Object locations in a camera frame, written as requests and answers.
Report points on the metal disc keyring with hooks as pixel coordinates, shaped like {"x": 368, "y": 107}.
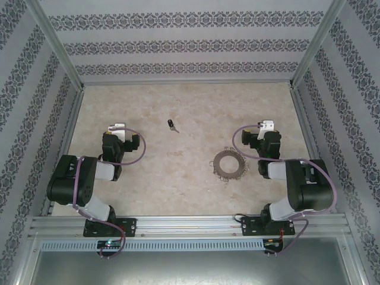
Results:
{"x": 218, "y": 161}

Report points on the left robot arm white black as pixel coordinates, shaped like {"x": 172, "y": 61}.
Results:
{"x": 65, "y": 178}

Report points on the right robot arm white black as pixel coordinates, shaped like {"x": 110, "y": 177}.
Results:
{"x": 311, "y": 190}

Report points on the left circuit board green light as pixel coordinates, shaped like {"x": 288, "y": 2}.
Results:
{"x": 108, "y": 244}

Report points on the right circuit board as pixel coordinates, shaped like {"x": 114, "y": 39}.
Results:
{"x": 273, "y": 243}

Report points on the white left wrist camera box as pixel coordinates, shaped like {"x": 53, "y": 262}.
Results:
{"x": 117, "y": 130}

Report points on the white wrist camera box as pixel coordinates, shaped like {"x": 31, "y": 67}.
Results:
{"x": 267, "y": 126}
{"x": 117, "y": 130}

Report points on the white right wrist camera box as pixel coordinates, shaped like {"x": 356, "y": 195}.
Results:
{"x": 267, "y": 126}

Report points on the aluminium table side rail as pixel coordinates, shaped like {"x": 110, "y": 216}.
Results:
{"x": 63, "y": 148}
{"x": 307, "y": 133}

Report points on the aluminium table back rail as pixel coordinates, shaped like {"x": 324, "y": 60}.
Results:
{"x": 187, "y": 83}

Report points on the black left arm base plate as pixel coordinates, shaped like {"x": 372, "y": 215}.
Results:
{"x": 130, "y": 227}

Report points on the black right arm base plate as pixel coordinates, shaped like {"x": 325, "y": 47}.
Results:
{"x": 250, "y": 227}

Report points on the aluminium frame post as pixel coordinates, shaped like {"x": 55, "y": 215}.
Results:
{"x": 316, "y": 44}
{"x": 56, "y": 44}

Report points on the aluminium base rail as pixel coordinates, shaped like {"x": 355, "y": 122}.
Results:
{"x": 190, "y": 227}

